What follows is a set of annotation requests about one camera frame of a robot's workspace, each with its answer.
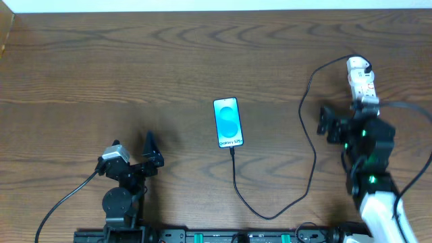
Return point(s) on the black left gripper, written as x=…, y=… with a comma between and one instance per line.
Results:
x=133, y=168

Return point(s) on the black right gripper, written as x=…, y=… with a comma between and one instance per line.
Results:
x=339, y=126

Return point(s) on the blue Galaxy smartphone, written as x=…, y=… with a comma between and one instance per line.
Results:
x=228, y=122

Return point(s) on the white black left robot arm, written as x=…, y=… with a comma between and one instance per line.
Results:
x=121, y=204

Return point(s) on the white USB charger plug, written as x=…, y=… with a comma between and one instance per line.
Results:
x=358, y=77

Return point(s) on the white power strip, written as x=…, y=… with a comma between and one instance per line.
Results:
x=353, y=62

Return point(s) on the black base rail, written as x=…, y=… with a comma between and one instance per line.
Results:
x=219, y=235

